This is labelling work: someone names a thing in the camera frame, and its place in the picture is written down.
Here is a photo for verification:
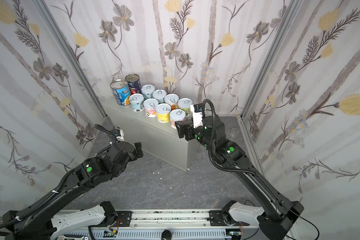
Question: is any green label can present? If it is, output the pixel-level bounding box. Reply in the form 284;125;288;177
141;85;156;100

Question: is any aluminium corner frame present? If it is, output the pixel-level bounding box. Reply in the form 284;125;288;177
33;0;107;119
238;1;303;177

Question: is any pink label can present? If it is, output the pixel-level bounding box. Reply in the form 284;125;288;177
170;109;186;129

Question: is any blue label tall can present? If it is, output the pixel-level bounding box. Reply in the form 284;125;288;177
110;79;131;106

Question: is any grey metal cabinet box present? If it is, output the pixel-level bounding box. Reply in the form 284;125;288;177
103;98;200;171

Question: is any clear plastic measuring cup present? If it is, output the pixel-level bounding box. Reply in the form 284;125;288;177
230;128;239;139

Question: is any dark chopped tomatoes can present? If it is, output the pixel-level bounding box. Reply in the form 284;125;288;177
125;74;142;95

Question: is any yellow label can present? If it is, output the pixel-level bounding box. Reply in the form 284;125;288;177
156;103;172;123

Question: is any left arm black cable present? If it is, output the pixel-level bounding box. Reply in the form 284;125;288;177
0;123;119;233

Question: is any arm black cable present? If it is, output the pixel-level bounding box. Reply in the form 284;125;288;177
201;98;320;240
0;123;119;233

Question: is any aluminium corner frame left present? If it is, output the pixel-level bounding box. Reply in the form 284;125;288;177
33;0;107;119

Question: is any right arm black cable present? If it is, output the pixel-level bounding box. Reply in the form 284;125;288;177
201;98;320;240

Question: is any teal label can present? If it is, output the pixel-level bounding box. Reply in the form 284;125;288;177
129;94;145;112

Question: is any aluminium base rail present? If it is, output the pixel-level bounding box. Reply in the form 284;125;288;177
56;208;298;240

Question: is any orange label can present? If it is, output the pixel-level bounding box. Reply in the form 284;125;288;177
164;94;179;110

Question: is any red label can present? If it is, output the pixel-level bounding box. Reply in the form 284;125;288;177
143;98;159;118

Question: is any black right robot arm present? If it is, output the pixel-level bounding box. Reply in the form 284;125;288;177
175;116;304;240

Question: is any aluminium corner frame right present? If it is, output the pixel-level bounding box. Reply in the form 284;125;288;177
238;1;303;177

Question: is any lime label can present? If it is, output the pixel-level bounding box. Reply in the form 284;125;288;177
178;98;193;117

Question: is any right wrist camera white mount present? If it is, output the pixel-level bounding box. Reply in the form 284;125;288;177
191;104;203;129

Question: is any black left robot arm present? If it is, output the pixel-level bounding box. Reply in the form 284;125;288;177
3;142;144;240

